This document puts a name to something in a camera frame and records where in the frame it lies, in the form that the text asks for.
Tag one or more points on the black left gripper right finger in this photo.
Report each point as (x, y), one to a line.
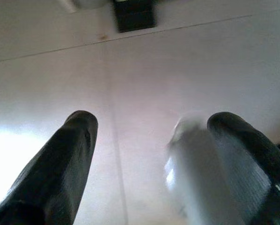
(271, 168)

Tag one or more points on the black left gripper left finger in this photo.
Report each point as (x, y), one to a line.
(53, 173)

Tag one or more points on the white plastic bottle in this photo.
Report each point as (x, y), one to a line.
(212, 175)

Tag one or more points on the white fridge body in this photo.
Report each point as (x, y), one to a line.
(88, 3)

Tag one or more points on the black fridge foot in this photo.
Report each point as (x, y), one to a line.
(135, 15)

